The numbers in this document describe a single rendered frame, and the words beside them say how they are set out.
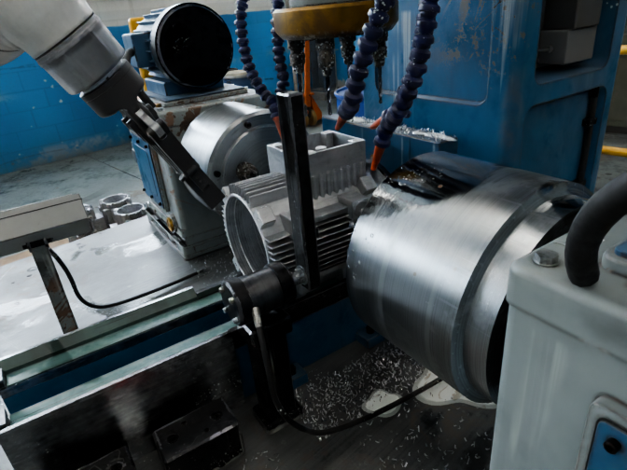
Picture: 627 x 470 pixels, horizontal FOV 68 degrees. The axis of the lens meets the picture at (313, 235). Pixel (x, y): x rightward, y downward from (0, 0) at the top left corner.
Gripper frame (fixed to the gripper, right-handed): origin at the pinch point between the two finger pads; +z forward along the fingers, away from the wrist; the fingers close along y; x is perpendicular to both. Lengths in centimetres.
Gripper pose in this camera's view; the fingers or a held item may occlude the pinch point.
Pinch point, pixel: (202, 186)
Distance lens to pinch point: 73.9
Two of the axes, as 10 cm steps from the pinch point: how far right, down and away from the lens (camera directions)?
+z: 4.9, 6.2, 6.1
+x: -6.8, 7.1, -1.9
